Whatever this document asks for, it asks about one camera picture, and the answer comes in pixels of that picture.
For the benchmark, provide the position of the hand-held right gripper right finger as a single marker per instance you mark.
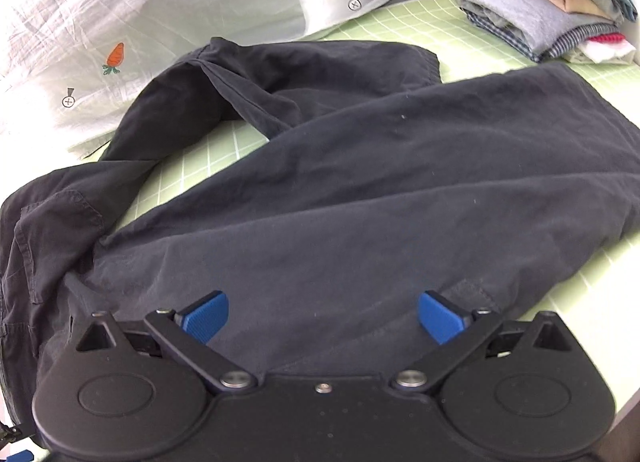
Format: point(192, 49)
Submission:
point(441, 318)

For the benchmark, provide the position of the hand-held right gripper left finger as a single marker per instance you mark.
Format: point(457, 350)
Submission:
point(206, 318)

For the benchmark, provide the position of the black pants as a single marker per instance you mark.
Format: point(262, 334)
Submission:
point(350, 192)

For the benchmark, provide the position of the pile of clothes at edge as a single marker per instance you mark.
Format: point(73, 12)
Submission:
point(500, 7)

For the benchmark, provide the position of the blue plaid folded garment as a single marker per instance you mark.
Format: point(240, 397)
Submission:
point(505, 37)

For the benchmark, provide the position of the striped folded garment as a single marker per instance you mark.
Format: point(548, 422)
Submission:
point(575, 40)

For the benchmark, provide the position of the red and white cloth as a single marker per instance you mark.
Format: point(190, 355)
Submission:
point(605, 50)

